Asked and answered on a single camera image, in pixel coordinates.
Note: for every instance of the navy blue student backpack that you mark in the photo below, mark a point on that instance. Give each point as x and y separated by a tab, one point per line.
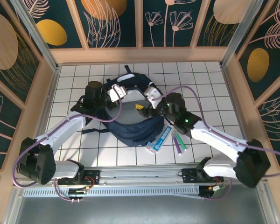
135	135

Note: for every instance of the clear blue pencil case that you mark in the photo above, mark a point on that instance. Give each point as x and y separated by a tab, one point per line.
161	142

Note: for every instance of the green marker pen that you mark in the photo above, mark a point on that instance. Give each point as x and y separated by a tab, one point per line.
182	143

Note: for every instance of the purple marker pen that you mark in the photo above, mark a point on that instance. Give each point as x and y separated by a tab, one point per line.
178	145

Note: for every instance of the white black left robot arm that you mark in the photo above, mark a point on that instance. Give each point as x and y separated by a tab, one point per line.
60	130

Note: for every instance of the black round wiring puck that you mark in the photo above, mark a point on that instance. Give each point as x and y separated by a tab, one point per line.
75	193
210	192

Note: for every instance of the grey metal sheet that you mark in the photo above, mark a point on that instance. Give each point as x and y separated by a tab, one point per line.
140	210

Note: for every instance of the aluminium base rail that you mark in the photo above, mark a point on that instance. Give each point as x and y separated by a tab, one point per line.
140	173

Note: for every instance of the aluminium frame post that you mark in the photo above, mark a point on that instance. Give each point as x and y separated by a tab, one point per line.
240	35
36	35

